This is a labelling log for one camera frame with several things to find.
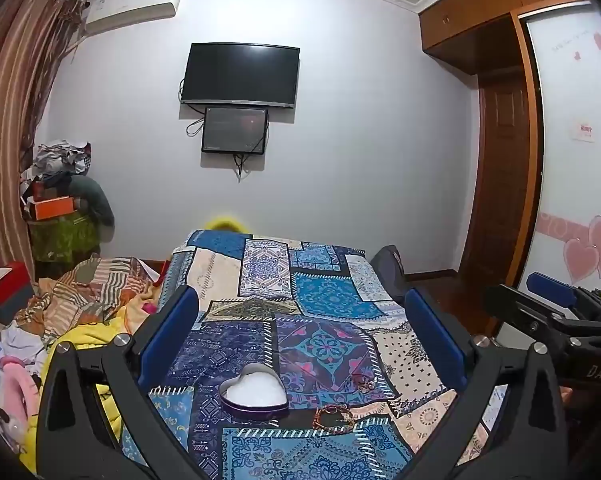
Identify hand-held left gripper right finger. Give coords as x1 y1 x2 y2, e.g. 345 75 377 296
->
405 287 569 480

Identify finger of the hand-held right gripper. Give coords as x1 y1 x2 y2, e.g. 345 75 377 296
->
483 285 601 335
527 272 580 308

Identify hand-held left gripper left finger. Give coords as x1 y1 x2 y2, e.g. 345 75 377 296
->
34 285 201 480

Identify heart-shaped tin box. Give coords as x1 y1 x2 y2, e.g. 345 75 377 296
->
218 363 290 420

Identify brown beaded bracelet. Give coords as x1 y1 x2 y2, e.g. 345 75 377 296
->
313 404 355 431

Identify yellow blanket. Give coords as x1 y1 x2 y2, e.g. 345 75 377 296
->
19 300 154 472

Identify striped orange blanket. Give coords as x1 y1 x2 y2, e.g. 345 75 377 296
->
14 255 162 342

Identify white heart-print sliding door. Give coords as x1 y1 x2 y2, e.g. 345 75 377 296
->
523 0 601 303

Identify yellow plastic object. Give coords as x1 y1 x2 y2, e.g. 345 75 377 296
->
203 216 247 234

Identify blue patchwork blanket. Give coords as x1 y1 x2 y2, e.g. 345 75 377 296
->
119 229 512 480

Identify brown wooden door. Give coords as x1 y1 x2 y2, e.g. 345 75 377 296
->
459 72 537 282

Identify green patterned box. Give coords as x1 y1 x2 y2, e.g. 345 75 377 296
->
28 210 102 264

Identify pink plush cloth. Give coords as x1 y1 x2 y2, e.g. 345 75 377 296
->
0 355 44 412

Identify red box with white lid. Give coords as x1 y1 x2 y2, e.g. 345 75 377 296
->
0 261 37 324

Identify orange box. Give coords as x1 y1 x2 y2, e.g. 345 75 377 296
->
32 196 76 221

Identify cartoon print sheet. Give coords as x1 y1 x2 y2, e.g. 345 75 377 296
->
0 320 52 461

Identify pile of clothes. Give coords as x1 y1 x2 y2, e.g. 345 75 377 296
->
22 140 94 197

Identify striped brown curtain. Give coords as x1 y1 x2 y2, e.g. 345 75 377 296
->
0 0 89 281

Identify wooden overhead cabinet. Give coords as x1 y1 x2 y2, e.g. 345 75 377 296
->
418 0 590 77

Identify white air conditioner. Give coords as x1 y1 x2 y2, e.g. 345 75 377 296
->
84 0 184 37

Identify black monitor cable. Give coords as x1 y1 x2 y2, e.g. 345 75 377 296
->
232 152 252 182

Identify small black wall monitor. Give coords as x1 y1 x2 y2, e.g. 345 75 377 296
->
201 106 270 155

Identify black wall television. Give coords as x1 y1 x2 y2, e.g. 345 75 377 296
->
180 42 301 110

